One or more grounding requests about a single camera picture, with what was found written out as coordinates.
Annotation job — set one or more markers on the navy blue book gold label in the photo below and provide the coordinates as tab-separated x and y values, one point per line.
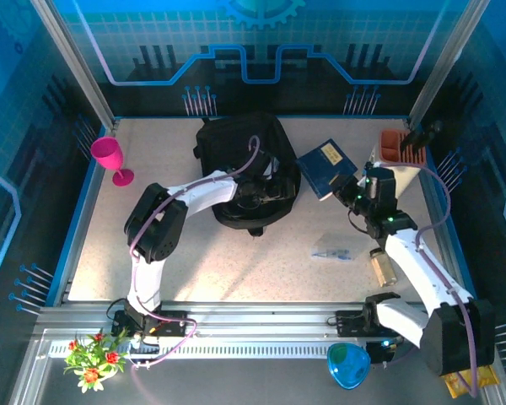
320	169

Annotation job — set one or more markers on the clear bag of blue pens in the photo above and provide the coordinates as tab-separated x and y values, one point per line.
335	249

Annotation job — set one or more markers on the black backpack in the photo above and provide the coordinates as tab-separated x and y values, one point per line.
232	143

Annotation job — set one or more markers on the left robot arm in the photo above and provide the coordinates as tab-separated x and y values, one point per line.
156	228

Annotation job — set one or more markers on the yellow snack bag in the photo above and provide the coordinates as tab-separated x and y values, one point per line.
455	388

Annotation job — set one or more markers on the orange and white utensil holder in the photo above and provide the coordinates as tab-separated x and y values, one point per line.
405	179

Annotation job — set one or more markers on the glass bottle with tan contents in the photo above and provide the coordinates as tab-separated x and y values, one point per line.
383	270

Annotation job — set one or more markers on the black tool in holder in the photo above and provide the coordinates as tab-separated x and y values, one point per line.
419	137

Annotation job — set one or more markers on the black controller board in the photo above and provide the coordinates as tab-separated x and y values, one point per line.
379	354

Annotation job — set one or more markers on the blue plastic bowl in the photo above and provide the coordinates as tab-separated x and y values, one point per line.
348	365

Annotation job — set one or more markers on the pink plastic goblet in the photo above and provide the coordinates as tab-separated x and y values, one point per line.
107	154

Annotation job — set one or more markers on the artificial flower plant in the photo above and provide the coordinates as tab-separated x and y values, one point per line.
95	358

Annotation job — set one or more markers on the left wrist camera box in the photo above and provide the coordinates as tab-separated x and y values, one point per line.
270	168

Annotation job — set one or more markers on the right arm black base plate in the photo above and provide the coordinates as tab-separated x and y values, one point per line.
350	325

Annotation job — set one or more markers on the aluminium frame rail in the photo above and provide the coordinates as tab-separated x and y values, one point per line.
257	318

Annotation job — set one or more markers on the aluminium frame post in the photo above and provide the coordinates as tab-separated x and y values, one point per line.
76	63
447	63

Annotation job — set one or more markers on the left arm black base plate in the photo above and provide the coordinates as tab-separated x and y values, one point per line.
173	327

